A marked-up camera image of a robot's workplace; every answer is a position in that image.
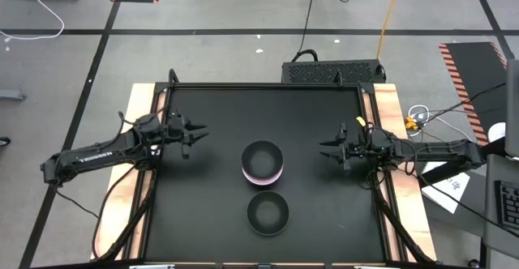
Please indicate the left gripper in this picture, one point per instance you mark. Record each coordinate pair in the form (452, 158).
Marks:
(184, 136)

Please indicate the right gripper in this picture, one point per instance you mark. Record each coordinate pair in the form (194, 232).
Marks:
(365, 153)

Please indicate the pink bowl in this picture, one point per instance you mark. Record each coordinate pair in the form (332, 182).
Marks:
(262, 179)

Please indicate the black bowl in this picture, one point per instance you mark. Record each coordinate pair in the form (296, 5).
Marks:
(268, 219)

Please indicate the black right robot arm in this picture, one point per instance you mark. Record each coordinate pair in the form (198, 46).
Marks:
(438, 149)

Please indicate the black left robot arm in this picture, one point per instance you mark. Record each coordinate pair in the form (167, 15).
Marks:
(93, 155)

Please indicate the yellow tag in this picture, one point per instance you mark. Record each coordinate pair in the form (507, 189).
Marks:
(360, 121)

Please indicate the wooden table board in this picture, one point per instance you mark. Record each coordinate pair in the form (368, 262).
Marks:
(140, 99)

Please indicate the black perforated computer case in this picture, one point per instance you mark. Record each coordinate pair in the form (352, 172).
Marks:
(332, 72)

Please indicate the yellow plug connector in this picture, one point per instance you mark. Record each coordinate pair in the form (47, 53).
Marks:
(411, 124)

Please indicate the white paper sheet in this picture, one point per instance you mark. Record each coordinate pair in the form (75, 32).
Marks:
(454, 182)

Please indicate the white cup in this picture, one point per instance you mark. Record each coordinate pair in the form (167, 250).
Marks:
(498, 132)

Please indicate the grey desk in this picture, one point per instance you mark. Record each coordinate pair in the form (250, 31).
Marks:
(492, 228)

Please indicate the black caster wheel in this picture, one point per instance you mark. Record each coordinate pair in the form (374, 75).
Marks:
(473, 263)

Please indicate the black keyboard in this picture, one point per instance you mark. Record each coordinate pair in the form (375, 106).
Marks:
(509, 204)

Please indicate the grey monitor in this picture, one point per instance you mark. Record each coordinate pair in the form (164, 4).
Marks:
(513, 107)

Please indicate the grey furniture foot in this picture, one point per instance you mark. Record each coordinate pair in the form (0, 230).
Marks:
(12, 95)

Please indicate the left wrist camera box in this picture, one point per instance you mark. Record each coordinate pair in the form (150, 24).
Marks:
(175, 122)

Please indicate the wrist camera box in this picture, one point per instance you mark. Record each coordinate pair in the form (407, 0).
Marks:
(175, 122)
(368, 138)

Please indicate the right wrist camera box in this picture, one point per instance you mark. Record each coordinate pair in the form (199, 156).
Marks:
(368, 138)

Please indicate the black table frame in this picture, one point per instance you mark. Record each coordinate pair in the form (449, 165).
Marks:
(263, 85)

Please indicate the black table-level camera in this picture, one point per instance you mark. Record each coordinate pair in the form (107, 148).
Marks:
(264, 266)

